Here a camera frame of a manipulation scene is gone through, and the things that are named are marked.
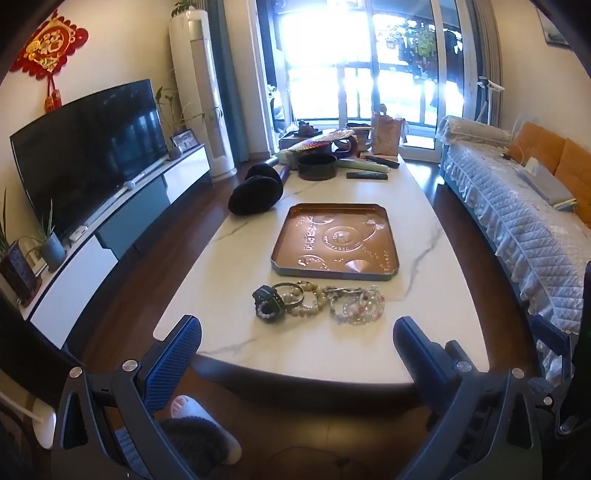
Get white teal television cabinet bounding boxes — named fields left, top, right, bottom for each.
left=18, top=143, right=214, bottom=352

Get white standing air conditioner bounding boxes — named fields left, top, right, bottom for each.
left=168, top=10, right=235, bottom=180

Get woven hand fan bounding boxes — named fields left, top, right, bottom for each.
left=286, top=129, right=356, bottom=154

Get dark ceramic bowl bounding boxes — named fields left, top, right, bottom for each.
left=332, top=136, right=359, bottom=160

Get silver chain bracelet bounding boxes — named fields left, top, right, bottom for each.
left=323, top=285, right=365, bottom=301

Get pale green long pouch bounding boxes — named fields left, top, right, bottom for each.
left=339, top=158, right=392, bottom=174

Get dark brown rolled tube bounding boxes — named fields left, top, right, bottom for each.
left=264, top=156, right=293, bottom=184

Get orange sofa cushion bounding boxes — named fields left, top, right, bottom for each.
left=513, top=121, right=567, bottom=168
left=554, top=138, right=591, bottom=216

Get beige bead bracelet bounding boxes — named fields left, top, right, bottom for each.
left=286, top=282, right=331, bottom=317

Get black flat television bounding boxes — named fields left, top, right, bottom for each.
left=10, top=79, right=169, bottom=241

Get framed wall picture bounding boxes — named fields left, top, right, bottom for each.
left=536, top=7, right=571, bottom=47

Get person's leg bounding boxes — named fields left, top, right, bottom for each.
left=159, top=416, right=228, bottom=480

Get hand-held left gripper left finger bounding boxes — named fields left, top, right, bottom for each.
left=51, top=315, right=204, bottom=480

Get copper square tray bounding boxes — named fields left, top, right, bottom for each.
left=270, top=202, right=400, bottom=282

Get teal curtain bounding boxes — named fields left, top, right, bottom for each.
left=208, top=0, right=251, bottom=163

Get hanging balcony plants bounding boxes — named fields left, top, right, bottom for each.
left=376, top=14, right=462, bottom=75

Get blue quilted sofa cover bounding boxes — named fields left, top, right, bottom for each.
left=436, top=115, right=591, bottom=385

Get glass balcony door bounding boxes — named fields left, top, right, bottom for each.
left=256, top=0, right=485, bottom=162

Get tall green plant in vase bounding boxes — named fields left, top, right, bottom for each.
left=154, top=85, right=218, bottom=160

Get small photo frame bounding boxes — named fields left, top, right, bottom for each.
left=170, top=130, right=199, bottom=154

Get black cord bracelet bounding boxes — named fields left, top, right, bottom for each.
left=276, top=281, right=306, bottom=307

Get black knit hat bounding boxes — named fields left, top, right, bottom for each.
left=228, top=162, right=284, bottom=217

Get white floor lamp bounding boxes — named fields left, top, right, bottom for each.
left=475, top=76, right=505, bottom=125

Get plant in grey pot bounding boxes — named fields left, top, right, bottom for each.
left=28, top=200, right=68, bottom=273

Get black smartwatch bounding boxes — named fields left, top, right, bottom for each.
left=252, top=285, right=284, bottom=326

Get clear crystal bead bracelet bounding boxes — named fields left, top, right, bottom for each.
left=329, top=295, right=380, bottom=326

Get white slipper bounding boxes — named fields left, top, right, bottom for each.
left=170, top=394, right=243, bottom=465

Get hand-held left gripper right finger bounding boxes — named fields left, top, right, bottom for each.
left=392, top=316, right=555, bottom=480

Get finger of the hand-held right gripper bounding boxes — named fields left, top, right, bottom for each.
left=531, top=315, right=571, bottom=359

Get red knot wall ornament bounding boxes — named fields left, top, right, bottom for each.
left=9, top=14, right=89, bottom=114

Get black round bowl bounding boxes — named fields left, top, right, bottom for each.
left=297, top=154, right=338, bottom=182

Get grey curtain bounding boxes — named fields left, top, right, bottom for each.
left=471, top=0, right=505, bottom=125

